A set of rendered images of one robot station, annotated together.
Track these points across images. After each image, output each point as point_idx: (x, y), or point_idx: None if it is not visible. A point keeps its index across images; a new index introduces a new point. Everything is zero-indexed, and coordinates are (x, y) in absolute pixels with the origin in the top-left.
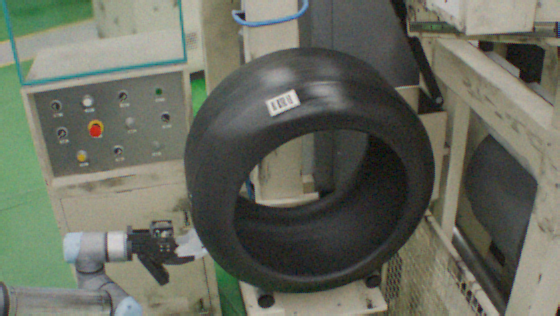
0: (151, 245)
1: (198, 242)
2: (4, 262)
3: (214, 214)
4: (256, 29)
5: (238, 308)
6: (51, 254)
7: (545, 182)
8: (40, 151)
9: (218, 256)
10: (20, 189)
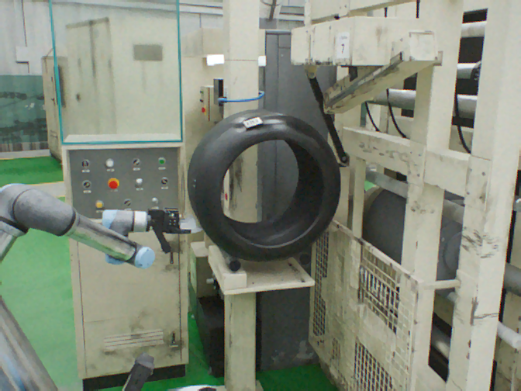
0: (163, 220)
1: (194, 220)
2: None
3: (209, 188)
4: (233, 105)
5: (198, 356)
6: (35, 327)
7: (411, 178)
8: (68, 195)
9: (208, 222)
10: (5, 286)
